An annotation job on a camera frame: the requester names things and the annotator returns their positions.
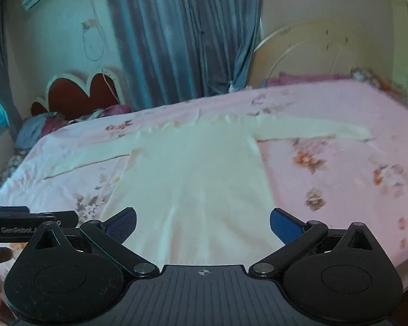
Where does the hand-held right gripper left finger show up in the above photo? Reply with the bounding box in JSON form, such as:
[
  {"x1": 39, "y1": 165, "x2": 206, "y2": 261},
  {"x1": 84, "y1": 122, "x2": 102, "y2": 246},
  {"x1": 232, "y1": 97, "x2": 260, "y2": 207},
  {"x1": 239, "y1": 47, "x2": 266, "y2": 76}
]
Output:
[{"x1": 28, "y1": 206, "x2": 160, "y2": 278}]

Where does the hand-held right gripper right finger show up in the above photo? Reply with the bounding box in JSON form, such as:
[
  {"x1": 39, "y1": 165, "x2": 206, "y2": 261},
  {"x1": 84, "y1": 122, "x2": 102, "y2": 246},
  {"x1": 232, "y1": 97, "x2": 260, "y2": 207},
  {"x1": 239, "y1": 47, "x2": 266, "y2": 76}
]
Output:
[{"x1": 248, "y1": 207, "x2": 376, "y2": 279}]

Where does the cream towel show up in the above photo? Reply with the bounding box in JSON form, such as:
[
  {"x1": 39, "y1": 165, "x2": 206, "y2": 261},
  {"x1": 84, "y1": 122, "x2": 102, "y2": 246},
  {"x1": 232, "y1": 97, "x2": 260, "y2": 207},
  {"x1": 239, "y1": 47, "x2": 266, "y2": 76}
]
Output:
[{"x1": 42, "y1": 112, "x2": 375, "y2": 273}]

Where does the pink floral bed sheet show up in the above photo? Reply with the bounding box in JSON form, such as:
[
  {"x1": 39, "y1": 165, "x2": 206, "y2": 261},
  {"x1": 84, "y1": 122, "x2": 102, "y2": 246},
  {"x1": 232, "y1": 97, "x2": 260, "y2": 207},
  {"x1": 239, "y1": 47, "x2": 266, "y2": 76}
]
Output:
[{"x1": 0, "y1": 77, "x2": 408, "y2": 290}]

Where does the floral quilt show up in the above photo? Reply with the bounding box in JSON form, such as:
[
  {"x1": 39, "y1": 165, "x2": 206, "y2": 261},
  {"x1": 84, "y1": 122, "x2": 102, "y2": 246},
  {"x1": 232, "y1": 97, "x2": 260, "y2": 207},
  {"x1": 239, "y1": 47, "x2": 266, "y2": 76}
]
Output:
[{"x1": 0, "y1": 152, "x2": 25, "y2": 184}]

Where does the maroon cloth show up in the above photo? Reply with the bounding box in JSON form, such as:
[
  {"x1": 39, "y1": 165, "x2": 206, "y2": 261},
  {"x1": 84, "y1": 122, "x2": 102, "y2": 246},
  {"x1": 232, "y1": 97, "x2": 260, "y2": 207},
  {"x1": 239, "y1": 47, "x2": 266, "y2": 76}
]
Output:
[{"x1": 42, "y1": 110, "x2": 69, "y2": 137}]

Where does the magenta pillow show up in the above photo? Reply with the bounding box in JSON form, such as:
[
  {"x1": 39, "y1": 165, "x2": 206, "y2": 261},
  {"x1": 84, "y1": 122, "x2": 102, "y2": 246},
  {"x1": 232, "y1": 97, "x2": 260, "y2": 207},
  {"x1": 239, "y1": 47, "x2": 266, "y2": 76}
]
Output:
[{"x1": 104, "y1": 104, "x2": 134, "y2": 117}]

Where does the red scalloped headboard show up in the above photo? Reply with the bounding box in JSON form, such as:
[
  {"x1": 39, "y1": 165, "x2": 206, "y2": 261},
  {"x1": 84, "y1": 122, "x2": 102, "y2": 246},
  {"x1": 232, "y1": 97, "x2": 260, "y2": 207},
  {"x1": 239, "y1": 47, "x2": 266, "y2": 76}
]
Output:
[{"x1": 30, "y1": 68, "x2": 127, "y2": 121}]

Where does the purple blanket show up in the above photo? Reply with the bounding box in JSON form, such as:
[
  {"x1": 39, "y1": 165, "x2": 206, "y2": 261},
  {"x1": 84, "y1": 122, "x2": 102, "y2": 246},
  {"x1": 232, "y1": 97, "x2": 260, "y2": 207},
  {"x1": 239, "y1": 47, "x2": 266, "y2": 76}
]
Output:
[{"x1": 263, "y1": 72, "x2": 355, "y2": 87}]

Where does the patterned pillow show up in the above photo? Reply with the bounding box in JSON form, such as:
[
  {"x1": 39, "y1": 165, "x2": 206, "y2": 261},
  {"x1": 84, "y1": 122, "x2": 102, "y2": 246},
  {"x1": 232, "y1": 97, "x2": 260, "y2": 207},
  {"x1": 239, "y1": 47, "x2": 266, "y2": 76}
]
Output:
[{"x1": 350, "y1": 67, "x2": 406, "y2": 93}]

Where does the cream round headboard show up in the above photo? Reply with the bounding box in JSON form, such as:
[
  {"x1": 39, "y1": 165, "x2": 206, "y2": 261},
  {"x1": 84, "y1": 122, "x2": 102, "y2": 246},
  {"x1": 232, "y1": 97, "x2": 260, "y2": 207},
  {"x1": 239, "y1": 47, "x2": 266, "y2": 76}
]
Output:
[{"x1": 246, "y1": 18, "x2": 408, "y2": 89}]

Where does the grey window curtain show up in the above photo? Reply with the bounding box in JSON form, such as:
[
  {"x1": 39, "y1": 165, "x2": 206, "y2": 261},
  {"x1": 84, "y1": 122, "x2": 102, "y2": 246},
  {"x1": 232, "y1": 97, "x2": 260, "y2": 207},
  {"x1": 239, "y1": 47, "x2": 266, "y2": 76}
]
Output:
[{"x1": 0, "y1": 0, "x2": 21, "y2": 143}]

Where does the blue-grey long curtain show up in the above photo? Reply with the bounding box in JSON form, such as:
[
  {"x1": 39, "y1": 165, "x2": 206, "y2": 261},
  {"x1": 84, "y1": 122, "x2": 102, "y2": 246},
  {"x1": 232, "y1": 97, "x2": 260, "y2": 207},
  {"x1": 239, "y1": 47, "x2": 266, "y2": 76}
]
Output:
[{"x1": 104, "y1": 0, "x2": 263, "y2": 113}]

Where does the white charging cable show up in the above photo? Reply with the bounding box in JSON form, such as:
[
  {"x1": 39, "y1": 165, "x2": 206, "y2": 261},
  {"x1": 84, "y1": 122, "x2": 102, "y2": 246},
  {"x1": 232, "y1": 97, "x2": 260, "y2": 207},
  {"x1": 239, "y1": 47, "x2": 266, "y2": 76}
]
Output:
[{"x1": 101, "y1": 69, "x2": 120, "y2": 103}]

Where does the looped wall cable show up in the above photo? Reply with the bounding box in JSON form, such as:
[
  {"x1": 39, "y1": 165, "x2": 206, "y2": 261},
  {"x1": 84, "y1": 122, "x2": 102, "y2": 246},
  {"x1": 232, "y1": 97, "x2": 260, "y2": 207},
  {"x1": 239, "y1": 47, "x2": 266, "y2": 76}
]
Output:
[{"x1": 82, "y1": 0, "x2": 104, "y2": 62}]

